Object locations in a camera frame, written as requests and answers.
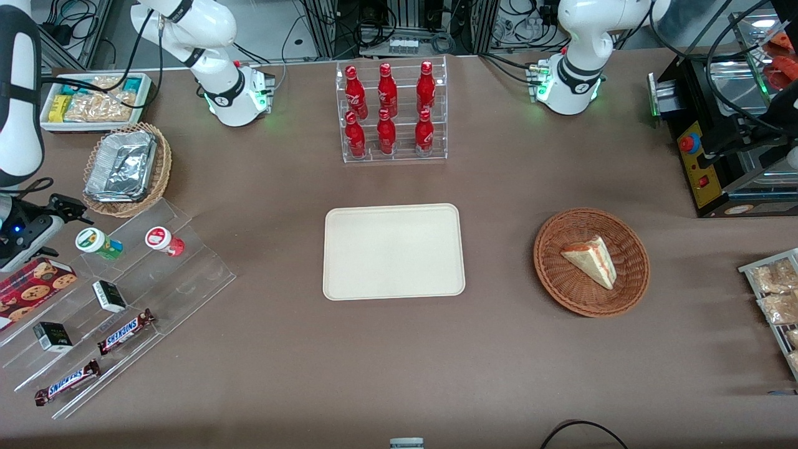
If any red cola bottle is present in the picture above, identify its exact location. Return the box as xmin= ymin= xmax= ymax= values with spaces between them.
xmin=376 ymin=109 xmax=398 ymax=156
xmin=344 ymin=65 xmax=369 ymax=120
xmin=377 ymin=62 xmax=398 ymax=118
xmin=414 ymin=109 xmax=435 ymax=157
xmin=345 ymin=111 xmax=367 ymax=159
xmin=416 ymin=60 xmax=437 ymax=115

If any white plastic bin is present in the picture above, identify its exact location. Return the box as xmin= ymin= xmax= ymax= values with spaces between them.
xmin=39 ymin=72 xmax=154 ymax=133

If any aluminium foil tray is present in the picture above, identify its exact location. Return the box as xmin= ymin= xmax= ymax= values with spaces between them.
xmin=84 ymin=130 xmax=158 ymax=204

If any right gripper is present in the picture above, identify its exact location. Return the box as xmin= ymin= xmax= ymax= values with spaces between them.
xmin=0 ymin=194 xmax=95 ymax=253

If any black food warmer machine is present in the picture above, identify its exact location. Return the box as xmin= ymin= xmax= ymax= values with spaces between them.
xmin=647 ymin=9 xmax=798 ymax=219

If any clear acrylic bottle rack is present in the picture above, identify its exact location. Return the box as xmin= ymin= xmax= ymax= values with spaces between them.
xmin=335 ymin=56 xmax=449 ymax=165

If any clear acrylic stepped stand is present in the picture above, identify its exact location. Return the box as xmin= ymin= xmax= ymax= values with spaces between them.
xmin=0 ymin=198 xmax=237 ymax=420

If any round brown wicker basket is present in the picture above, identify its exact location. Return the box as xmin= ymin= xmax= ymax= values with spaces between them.
xmin=533 ymin=207 xmax=651 ymax=319

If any beige rectangular tray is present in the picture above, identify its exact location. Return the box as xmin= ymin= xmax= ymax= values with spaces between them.
xmin=322 ymin=203 xmax=466 ymax=301

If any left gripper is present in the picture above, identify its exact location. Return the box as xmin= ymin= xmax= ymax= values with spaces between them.
xmin=697 ymin=120 xmax=790 ymax=170

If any oval wicker basket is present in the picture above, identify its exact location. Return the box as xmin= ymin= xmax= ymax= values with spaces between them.
xmin=82 ymin=122 xmax=173 ymax=218

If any wrapped triangle sandwich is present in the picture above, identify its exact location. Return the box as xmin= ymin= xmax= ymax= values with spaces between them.
xmin=560 ymin=234 xmax=618 ymax=291

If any Snickers chocolate bar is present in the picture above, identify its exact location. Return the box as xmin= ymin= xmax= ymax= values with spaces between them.
xmin=97 ymin=308 xmax=156 ymax=357
xmin=34 ymin=359 xmax=101 ymax=407

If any clear cracker bag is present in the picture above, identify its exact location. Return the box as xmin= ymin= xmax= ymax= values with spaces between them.
xmin=87 ymin=75 xmax=125 ymax=95
xmin=64 ymin=92 xmax=137 ymax=123

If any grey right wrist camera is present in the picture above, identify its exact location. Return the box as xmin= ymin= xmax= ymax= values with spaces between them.
xmin=0 ymin=215 xmax=67 ymax=273

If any red food pack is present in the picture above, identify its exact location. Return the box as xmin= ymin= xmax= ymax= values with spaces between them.
xmin=763 ymin=56 xmax=798 ymax=92
xmin=769 ymin=30 xmax=797 ymax=56

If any black looped cable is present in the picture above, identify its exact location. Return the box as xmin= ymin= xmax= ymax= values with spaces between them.
xmin=539 ymin=419 xmax=631 ymax=449

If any small black white box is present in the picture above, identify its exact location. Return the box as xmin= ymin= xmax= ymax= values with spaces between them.
xmin=32 ymin=321 xmax=74 ymax=354
xmin=92 ymin=280 xmax=128 ymax=314

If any grey wire rack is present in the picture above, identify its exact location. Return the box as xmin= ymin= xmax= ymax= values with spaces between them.
xmin=738 ymin=248 xmax=798 ymax=382

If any red gum canister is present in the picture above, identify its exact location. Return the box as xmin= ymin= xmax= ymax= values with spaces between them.
xmin=145 ymin=226 xmax=186 ymax=258

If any green yogurt cup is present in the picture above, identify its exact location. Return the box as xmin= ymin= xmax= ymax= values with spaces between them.
xmin=75 ymin=228 xmax=124 ymax=261

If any red cookie box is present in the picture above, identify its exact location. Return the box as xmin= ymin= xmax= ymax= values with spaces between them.
xmin=0 ymin=257 xmax=79 ymax=332

